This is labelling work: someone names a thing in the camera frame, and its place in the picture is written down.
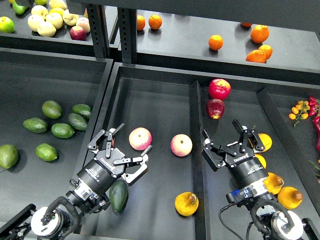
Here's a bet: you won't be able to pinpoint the green avocado center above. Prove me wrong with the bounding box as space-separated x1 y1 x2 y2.
51 123 75 139

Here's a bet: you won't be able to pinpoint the green avocado middle right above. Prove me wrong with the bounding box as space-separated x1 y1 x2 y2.
67 113 88 131

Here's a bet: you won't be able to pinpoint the pale yellow pear right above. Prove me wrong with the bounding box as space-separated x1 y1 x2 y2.
62 9 80 27

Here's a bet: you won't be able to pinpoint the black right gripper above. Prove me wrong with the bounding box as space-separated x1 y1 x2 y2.
201 119 268 189

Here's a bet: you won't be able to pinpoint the dark red apple lower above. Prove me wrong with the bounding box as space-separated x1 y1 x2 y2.
206 98 225 120

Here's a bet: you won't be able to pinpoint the orange cherry tomato bunch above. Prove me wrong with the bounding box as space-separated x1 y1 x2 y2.
288 100 310 128

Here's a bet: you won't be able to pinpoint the yellow pear brown stem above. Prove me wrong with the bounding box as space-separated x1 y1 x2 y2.
174 192 199 217

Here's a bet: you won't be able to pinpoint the large green avocado far-left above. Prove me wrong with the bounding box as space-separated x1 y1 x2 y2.
0 144 19 169

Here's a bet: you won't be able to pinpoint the yellow pear top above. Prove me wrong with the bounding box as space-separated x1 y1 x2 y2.
258 133 273 152

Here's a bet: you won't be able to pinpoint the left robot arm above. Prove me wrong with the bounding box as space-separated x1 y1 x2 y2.
0 128 152 240

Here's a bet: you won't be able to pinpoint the red chili peppers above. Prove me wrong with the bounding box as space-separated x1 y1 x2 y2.
308 96 320 151

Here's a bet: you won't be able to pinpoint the pale yellow pear center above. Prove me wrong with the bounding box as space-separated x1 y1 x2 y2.
46 12 64 30

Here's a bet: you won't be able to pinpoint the orange on shelf center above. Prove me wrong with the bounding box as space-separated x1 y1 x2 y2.
208 34 224 51

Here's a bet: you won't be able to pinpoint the green avocado upper right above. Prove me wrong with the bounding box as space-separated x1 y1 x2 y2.
72 103 92 119

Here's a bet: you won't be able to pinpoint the orange on shelf left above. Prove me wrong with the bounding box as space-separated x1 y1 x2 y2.
136 15 146 31

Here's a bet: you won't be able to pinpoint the pink apple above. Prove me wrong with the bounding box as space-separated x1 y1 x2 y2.
170 134 193 157
128 127 152 151

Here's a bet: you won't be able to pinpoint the green avocado lower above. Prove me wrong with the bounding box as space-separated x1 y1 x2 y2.
35 143 59 162

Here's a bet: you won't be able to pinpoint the red apple on shelf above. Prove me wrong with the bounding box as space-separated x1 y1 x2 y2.
69 25 87 41

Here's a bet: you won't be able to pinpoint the dark green avocado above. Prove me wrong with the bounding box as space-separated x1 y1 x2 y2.
109 179 129 213

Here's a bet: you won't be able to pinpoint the orange front right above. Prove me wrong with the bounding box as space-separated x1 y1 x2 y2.
246 49 267 63

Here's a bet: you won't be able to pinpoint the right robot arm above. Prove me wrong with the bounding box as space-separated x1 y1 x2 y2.
201 119 320 240

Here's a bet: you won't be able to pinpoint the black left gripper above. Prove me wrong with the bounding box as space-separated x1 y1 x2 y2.
77 123 153 195

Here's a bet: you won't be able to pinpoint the yellow pear middle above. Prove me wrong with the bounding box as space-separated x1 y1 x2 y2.
263 172 284 195

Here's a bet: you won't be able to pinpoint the large orange on shelf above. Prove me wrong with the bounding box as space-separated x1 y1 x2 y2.
250 24 270 44

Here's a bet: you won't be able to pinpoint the orange behind right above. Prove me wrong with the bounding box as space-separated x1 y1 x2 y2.
258 44 273 60

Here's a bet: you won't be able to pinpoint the pink apple right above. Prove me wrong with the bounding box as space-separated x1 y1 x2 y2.
170 134 193 157

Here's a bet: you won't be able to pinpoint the black shelf post right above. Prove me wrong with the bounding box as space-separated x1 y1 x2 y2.
117 7 137 64

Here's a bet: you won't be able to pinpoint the pink peach on shelf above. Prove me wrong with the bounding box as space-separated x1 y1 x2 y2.
76 17 91 34

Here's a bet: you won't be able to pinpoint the green avocado left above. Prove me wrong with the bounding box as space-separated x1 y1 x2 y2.
23 117 49 134

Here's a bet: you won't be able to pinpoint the red apple upper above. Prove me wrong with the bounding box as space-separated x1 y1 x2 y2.
208 78 232 101

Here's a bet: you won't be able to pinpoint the pink apple left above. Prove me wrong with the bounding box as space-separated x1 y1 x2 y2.
128 127 152 151

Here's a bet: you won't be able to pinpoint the black shelf post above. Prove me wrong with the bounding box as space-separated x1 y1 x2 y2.
117 7 137 64
86 3 110 59

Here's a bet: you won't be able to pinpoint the green avocado top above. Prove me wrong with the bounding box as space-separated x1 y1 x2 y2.
41 100 63 119

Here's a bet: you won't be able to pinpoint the black shelf post left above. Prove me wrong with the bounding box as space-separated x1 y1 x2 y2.
86 3 110 59

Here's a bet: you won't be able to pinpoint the black tray divider center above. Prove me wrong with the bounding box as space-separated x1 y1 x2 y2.
189 80 211 240

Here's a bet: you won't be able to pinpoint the pale yellow pear front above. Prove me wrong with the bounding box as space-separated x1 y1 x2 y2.
37 21 57 37

